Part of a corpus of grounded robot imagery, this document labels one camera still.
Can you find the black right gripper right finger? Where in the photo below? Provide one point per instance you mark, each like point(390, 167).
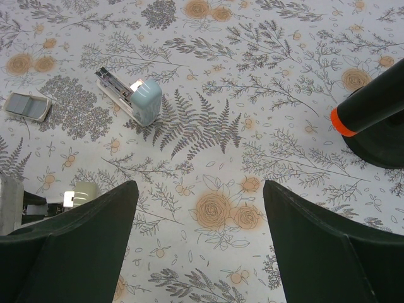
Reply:
point(325, 257)

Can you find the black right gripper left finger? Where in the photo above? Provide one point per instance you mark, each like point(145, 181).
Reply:
point(73, 257)

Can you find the white staples tray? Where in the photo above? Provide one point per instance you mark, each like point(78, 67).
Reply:
point(23, 98)

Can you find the light blue stapler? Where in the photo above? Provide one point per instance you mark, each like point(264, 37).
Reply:
point(141, 100)

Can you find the beige stapler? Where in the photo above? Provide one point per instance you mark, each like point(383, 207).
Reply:
point(82, 193)

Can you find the black microphone stand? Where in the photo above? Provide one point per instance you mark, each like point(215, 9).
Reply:
point(381, 144)

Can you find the grey staple strip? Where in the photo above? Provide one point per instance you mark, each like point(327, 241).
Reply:
point(12, 102)
point(34, 107)

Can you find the floral patterned table mat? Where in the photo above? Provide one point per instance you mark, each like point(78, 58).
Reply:
point(248, 87)

